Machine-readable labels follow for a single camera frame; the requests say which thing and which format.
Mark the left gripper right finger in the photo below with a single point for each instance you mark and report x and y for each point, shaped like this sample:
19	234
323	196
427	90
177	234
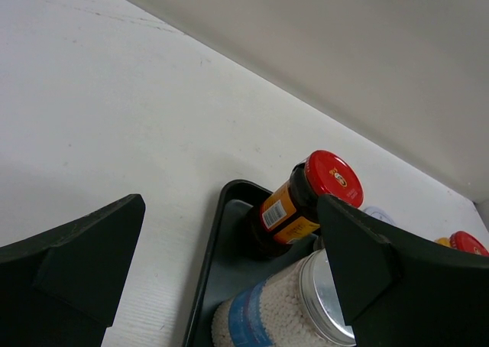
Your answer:
398	289

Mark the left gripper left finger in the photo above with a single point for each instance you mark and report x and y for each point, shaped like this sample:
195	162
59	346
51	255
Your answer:
63	286

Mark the red lid chili jar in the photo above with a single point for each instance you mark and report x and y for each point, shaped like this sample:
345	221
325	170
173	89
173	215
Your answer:
465	242

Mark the white lid sauce jar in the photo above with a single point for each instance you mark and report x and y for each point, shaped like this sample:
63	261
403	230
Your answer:
379	214

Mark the silver lid salt canister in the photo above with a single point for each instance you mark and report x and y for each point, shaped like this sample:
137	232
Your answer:
297	306

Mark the red lid sauce jar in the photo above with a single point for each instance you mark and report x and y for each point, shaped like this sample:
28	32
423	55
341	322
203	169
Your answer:
289	214

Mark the black plastic tray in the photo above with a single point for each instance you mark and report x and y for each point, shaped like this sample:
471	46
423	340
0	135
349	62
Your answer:
226	270

